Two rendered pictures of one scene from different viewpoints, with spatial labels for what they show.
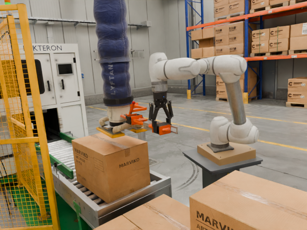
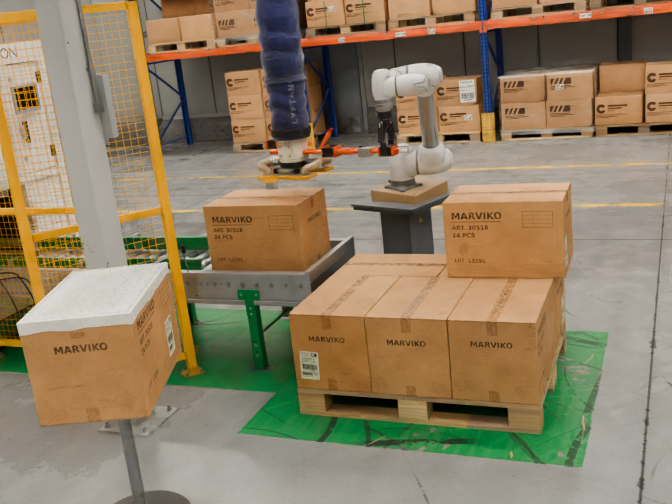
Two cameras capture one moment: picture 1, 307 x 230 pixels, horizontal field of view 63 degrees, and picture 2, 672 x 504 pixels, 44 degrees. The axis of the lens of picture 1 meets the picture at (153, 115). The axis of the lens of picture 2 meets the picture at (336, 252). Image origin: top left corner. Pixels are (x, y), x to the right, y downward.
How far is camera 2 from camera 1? 3.29 m
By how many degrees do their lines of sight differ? 27
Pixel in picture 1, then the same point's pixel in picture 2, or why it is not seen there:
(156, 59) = (384, 76)
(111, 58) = (292, 76)
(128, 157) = (312, 208)
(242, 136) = (437, 162)
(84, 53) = not seen: outside the picture
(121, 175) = (310, 233)
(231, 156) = (426, 191)
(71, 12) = not seen: outside the picture
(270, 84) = (352, 99)
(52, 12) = not seen: outside the picture
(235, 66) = (435, 76)
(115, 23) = (294, 31)
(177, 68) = (412, 84)
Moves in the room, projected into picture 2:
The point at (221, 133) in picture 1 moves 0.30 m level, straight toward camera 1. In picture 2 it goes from (408, 164) to (425, 171)
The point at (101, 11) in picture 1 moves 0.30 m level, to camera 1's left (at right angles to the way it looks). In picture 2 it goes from (278, 16) to (225, 22)
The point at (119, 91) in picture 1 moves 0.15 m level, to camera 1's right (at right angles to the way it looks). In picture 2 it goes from (302, 119) to (326, 115)
